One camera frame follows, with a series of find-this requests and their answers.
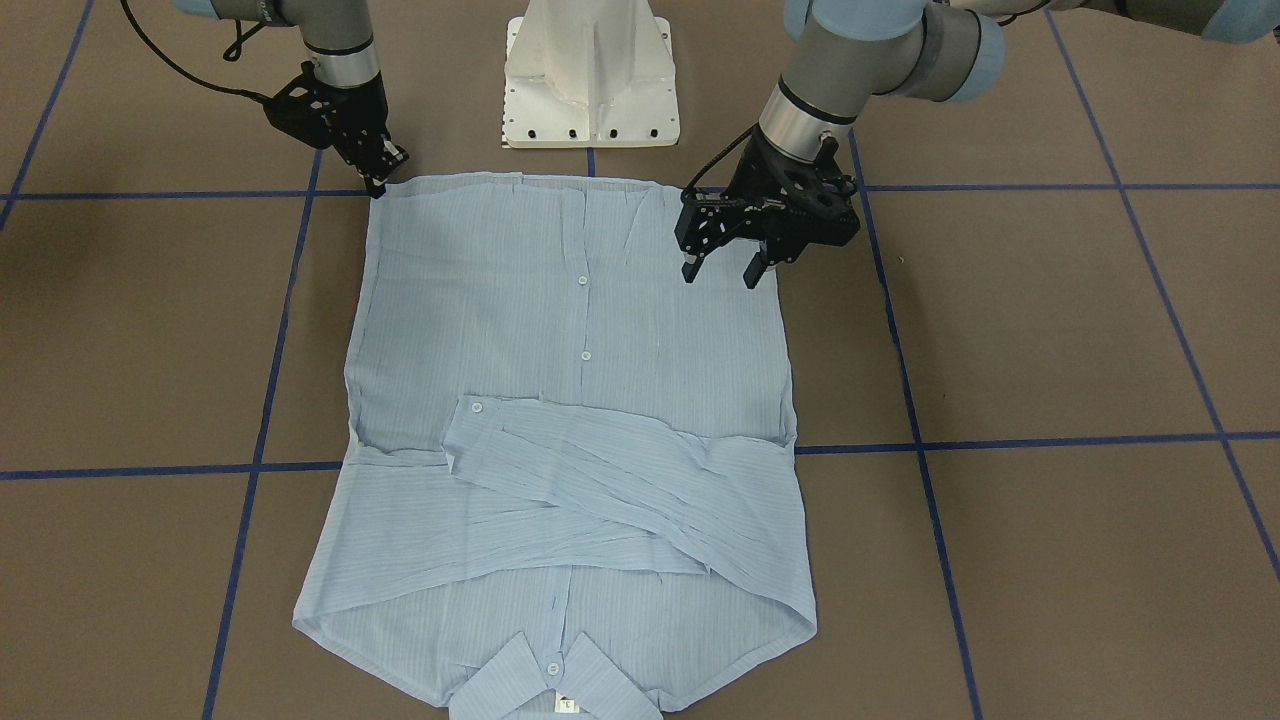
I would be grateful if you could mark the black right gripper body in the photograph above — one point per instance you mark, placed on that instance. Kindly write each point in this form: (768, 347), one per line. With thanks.
(358, 109)

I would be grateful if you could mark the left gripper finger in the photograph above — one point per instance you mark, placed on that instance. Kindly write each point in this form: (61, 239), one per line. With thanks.
(692, 265)
(757, 267)

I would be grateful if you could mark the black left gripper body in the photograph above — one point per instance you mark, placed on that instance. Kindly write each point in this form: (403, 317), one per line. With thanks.
(751, 175)

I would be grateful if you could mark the light blue button-up shirt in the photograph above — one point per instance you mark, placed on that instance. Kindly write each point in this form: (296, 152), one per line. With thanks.
(570, 475)

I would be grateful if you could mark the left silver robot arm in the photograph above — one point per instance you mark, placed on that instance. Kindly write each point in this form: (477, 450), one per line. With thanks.
(848, 52)

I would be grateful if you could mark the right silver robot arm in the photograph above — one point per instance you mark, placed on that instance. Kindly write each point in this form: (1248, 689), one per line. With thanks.
(337, 35)

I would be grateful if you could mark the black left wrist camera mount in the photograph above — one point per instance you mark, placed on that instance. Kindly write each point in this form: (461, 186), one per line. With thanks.
(820, 196)

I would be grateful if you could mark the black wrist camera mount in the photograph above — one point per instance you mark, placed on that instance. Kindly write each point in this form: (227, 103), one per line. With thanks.
(298, 111)
(820, 196)

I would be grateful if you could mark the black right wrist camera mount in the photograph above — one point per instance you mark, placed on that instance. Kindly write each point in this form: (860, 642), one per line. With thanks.
(298, 111)

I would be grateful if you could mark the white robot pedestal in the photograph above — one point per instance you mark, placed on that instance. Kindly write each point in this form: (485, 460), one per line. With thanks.
(590, 75)

